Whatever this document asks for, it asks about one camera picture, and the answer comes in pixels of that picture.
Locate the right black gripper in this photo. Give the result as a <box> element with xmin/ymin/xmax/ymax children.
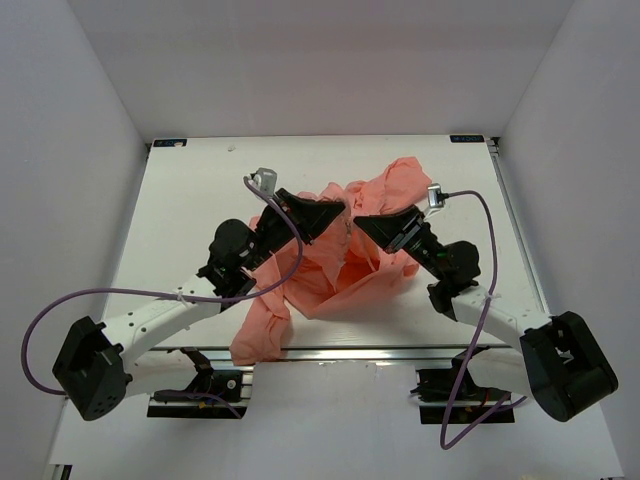
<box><xmin>354</xmin><ymin>204</ymin><xmax>447</xmax><ymax>281</ymax></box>

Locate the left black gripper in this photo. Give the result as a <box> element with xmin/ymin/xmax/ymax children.
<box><xmin>242</xmin><ymin>188</ymin><xmax>343</xmax><ymax>272</ymax></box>

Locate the salmon pink jacket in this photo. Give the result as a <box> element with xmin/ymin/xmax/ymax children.
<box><xmin>230</xmin><ymin>157</ymin><xmax>432</xmax><ymax>365</ymax></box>

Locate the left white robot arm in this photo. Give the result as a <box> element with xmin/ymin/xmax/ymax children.
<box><xmin>53</xmin><ymin>189</ymin><xmax>345</xmax><ymax>421</ymax></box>

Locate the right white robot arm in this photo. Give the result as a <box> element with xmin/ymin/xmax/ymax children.
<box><xmin>354</xmin><ymin>206</ymin><xmax>619</xmax><ymax>422</ymax></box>

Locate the right blue table label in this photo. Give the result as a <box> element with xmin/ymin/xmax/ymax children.
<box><xmin>449</xmin><ymin>134</ymin><xmax>485</xmax><ymax>143</ymax></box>

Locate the blue table label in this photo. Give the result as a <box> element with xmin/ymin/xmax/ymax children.
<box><xmin>449</xmin><ymin>134</ymin><xmax>485</xmax><ymax>143</ymax></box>
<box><xmin>152</xmin><ymin>139</ymin><xmax>187</xmax><ymax>148</ymax></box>

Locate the left blue table label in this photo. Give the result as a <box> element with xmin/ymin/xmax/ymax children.
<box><xmin>152</xmin><ymin>139</ymin><xmax>187</xmax><ymax>148</ymax></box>

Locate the front white panel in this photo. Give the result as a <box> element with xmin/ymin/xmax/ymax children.
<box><xmin>51</xmin><ymin>362</ymin><xmax>621</xmax><ymax>479</ymax></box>

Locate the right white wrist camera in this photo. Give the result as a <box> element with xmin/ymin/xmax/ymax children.
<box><xmin>424</xmin><ymin>183</ymin><xmax>449</xmax><ymax>218</ymax></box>

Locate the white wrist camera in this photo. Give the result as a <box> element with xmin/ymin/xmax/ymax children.
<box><xmin>424</xmin><ymin>183</ymin><xmax>449</xmax><ymax>218</ymax></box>
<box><xmin>243</xmin><ymin>167</ymin><xmax>278</xmax><ymax>198</ymax></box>

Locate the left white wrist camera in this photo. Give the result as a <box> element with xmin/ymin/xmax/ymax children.
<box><xmin>243</xmin><ymin>167</ymin><xmax>278</xmax><ymax>198</ymax></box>

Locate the right aluminium side rail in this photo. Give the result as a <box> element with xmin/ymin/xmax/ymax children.
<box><xmin>486</xmin><ymin>137</ymin><xmax>549</xmax><ymax>312</ymax></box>

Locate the front aluminium rail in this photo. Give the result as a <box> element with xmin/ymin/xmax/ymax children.
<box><xmin>149</xmin><ymin>341</ymin><xmax>526</xmax><ymax>364</ymax></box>

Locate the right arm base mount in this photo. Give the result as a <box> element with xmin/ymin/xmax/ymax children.
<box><xmin>409</xmin><ymin>349</ymin><xmax>516</xmax><ymax>426</ymax></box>

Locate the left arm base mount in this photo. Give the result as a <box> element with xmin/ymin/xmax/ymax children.
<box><xmin>147</xmin><ymin>347</ymin><xmax>253</xmax><ymax>420</ymax></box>

